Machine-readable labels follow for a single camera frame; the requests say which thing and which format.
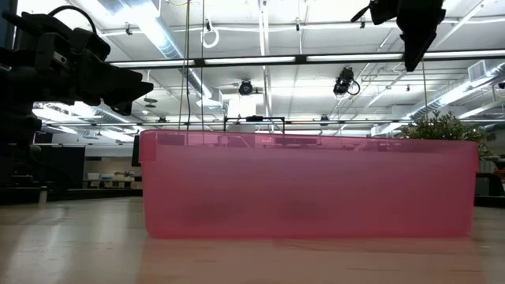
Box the low wooden bench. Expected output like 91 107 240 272
84 169 143 189

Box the pink translucent plastic bin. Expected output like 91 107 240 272
138 129 481 240

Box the black ceiling spotlight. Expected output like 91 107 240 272
332 66 361 98
238 79 255 97

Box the black rectangular stand frame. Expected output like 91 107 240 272
223 114 286 135

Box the white hanging cable loop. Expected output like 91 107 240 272
200 17 221 50

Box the black cabinet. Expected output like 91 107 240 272
33 144 86 189

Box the small potted green plant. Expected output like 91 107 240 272
397 110 495 159

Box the small black monitor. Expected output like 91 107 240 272
131 133 142 167

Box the black camera cable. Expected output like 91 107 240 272
350 2 372 24
47 4 98 36

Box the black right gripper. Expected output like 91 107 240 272
395 0 447 73

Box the black right camera cable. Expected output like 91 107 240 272
350 2 372 24

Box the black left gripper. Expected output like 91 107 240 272
34 50 155 116

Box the thin hanging cord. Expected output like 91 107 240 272
421 58 430 119

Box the overhead LED light bar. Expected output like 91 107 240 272
107 49 505 73

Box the black left camera cable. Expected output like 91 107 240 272
47 4 98 36

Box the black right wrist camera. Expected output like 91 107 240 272
368 0 399 26

